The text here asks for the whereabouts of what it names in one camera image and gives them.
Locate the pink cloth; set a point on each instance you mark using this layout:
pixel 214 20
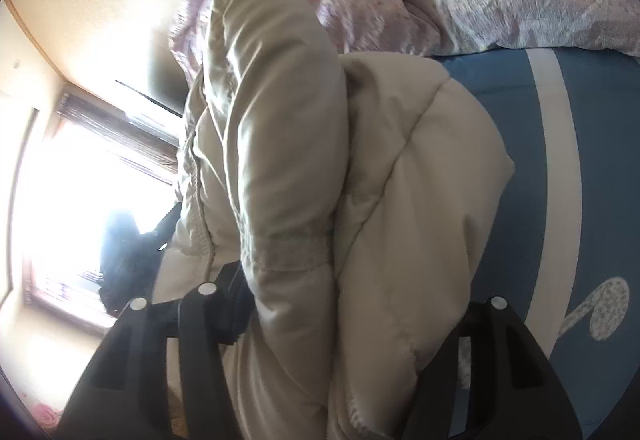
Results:
pixel 47 415

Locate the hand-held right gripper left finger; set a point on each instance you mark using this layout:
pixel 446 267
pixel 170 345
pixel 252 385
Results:
pixel 235 310

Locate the window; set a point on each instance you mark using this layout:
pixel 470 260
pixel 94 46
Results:
pixel 75 200

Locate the beige down jacket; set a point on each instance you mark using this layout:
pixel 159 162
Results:
pixel 300 170

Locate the blue striped bed sheet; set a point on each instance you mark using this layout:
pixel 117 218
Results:
pixel 600 170

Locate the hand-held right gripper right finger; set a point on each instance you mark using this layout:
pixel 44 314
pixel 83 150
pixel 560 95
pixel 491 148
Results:
pixel 500 335

